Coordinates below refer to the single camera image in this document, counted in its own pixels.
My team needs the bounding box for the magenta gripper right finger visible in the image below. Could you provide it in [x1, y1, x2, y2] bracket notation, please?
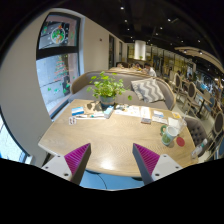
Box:
[132, 143, 160, 185]

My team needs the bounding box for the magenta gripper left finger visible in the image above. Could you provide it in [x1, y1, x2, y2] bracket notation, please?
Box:
[64, 143, 91, 185]

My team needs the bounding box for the clear plastic water bottle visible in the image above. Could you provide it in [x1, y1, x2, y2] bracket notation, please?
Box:
[191, 139, 207, 159]

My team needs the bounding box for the green and white mug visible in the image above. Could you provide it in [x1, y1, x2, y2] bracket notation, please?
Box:
[160, 125, 178, 146]

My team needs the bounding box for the red round coaster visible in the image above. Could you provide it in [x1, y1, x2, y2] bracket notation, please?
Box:
[176, 137, 185, 147]

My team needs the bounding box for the white menu booklet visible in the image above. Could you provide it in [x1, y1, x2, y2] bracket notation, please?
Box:
[115, 105, 151, 118]

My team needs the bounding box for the blue and white box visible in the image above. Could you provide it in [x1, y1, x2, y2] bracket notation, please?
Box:
[71, 106, 84, 116]

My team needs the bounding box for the clear plastic cup with straw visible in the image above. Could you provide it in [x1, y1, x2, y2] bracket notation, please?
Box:
[176, 116, 187, 133]

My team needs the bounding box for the yellow table sign card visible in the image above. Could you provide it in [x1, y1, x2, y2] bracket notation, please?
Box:
[172, 112, 181, 119]

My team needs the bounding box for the grey tufted armchair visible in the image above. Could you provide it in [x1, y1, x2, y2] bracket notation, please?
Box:
[185, 117, 208, 159]

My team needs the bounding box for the grey chevron cushion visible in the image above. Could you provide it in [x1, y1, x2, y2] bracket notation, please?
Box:
[131, 78, 164, 103]

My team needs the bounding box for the grey curved sofa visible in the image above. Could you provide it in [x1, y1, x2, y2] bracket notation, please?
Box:
[69, 71, 176, 110]

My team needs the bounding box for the green potted plant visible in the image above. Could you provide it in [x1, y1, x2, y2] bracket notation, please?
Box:
[87, 71, 127, 109]

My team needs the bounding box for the wooden dining chair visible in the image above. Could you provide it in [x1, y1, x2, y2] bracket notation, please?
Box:
[183, 82, 197, 111]

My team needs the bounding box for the person in white shirt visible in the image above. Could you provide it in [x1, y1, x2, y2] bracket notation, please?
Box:
[144, 63, 156, 77]

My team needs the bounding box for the window with poster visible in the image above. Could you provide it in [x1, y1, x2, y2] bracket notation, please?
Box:
[36, 12, 80, 117]

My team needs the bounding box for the white round pillar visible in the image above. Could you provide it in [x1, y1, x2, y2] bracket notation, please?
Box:
[134, 40, 146, 60]

